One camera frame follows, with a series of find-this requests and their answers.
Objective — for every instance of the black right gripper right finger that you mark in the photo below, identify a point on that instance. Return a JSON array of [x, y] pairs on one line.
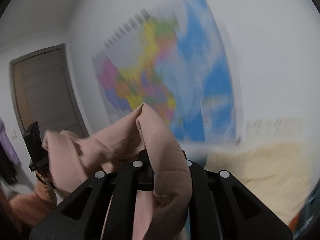
[[221, 207]]

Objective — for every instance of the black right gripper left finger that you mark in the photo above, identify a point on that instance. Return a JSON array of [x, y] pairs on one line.
[[103, 207]]

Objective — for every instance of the orange brown sleeve forearm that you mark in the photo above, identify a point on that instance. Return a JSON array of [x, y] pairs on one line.
[[26, 210]]

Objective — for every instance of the person's left hand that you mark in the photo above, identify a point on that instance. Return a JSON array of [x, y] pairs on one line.
[[46, 179]]

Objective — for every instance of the purple hanging garment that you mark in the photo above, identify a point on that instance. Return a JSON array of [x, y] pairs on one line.
[[7, 146]]

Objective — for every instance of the brown wooden door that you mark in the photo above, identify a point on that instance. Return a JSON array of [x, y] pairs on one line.
[[42, 92]]

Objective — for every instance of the cream yellow garment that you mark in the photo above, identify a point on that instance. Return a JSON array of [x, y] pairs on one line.
[[277, 174]]

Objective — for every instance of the colourful wall map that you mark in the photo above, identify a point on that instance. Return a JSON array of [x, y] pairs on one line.
[[172, 58]]

